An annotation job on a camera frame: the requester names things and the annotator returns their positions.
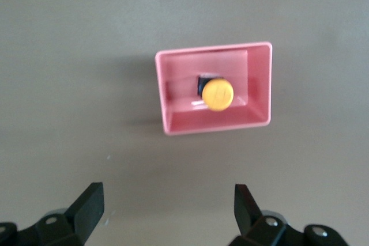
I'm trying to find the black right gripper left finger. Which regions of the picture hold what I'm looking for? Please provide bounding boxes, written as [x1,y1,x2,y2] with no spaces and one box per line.
[0,181,104,246]

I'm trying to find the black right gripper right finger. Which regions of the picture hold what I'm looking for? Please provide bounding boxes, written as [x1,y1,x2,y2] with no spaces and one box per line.
[229,183,351,246]

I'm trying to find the yellow push button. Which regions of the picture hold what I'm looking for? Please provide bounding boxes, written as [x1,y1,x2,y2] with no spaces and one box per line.
[196,74,235,112]

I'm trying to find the pink plastic bin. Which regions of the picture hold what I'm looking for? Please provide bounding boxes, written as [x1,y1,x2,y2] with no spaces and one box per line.
[155,41,273,137]

